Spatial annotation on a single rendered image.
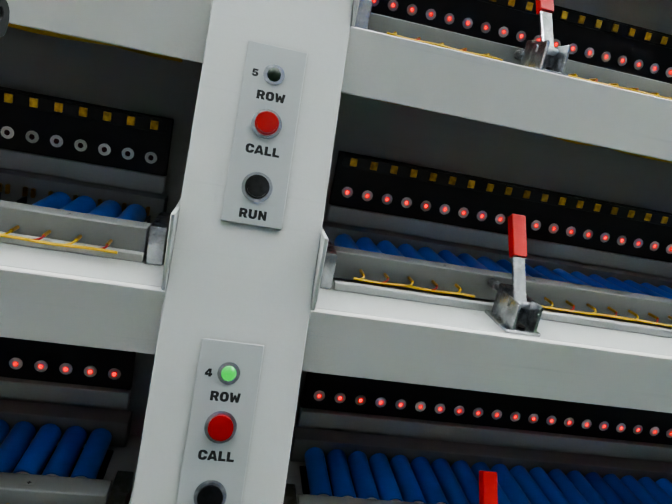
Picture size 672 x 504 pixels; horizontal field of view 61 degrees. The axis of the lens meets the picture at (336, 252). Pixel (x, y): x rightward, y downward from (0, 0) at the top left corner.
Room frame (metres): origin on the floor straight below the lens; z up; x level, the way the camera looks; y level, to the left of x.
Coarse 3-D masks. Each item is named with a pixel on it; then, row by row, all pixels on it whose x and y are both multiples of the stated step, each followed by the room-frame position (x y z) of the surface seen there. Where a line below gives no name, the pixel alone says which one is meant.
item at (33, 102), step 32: (0, 96) 0.49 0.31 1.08; (32, 96) 0.49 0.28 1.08; (0, 128) 0.50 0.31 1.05; (32, 128) 0.50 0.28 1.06; (64, 128) 0.51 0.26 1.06; (96, 128) 0.51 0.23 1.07; (128, 128) 0.51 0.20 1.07; (160, 128) 0.51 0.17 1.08; (96, 160) 0.52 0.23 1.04; (128, 160) 0.52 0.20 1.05; (160, 160) 0.53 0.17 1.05
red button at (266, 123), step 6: (258, 114) 0.37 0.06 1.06; (264, 114) 0.37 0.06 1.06; (270, 114) 0.37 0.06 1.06; (258, 120) 0.37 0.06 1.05; (264, 120) 0.37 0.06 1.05; (270, 120) 0.37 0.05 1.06; (276, 120) 0.37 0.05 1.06; (258, 126) 0.37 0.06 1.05; (264, 126) 0.37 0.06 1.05; (270, 126) 0.37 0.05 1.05; (276, 126) 0.37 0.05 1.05; (264, 132) 0.37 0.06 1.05; (270, 132) 0.37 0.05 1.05
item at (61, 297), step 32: (0, 160) 0.50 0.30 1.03; (32, 160) 0.51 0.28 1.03; (64, 160) 0.51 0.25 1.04; (160, 192) 0.53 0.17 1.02; (160, 224) 0.41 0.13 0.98; (0, 256) 0.37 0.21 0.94; (32, 256) 0.38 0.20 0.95; (64, 256) 0.39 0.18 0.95; (96, 256) 0.40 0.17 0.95; (160, 256) 0.41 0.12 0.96; (0, 288) 0.35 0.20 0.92; (32, 288) 0.36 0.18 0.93; (64, 288) 0.36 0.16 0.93; (96, 288) 0.36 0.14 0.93; (128, 288) 0.36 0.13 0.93; (160, 288) 0.37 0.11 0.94; (0, 320) 0.36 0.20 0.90; (32, 320) 0.36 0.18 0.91; (64, 320) 0.36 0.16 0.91; (96, 320) 0.37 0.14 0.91; (128, 320) 0.37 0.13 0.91; (160, 320) 0.37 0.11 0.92
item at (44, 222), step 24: (0, 216) 0.39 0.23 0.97; (24, 216) 0.39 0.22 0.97; (48, 216) 0.40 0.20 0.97; (72, 216) 0.40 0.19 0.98; (96, 216) 0.41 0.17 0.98; (24, 240) 0.38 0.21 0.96; (72, 240) 0.40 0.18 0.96; (96, 240) 0.41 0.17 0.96; (120, 240) 0.41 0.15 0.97; (144, 240) 0.41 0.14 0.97
